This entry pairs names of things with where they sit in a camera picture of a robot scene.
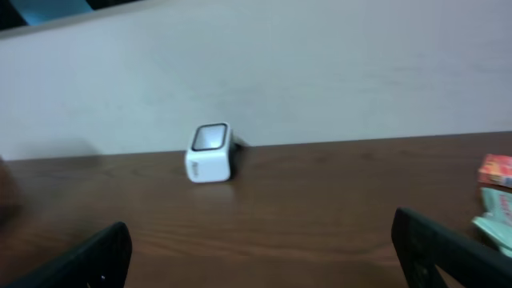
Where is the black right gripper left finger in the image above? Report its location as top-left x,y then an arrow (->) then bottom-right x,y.
1,222 -> 132,288

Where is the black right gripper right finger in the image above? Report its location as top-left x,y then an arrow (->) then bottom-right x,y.
391,208 -> 511,288

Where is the teal wet wipes pack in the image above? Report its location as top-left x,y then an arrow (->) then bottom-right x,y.
472,187 -> 511,258

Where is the small orange box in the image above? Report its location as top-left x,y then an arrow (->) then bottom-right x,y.
478,154 -> 512,188

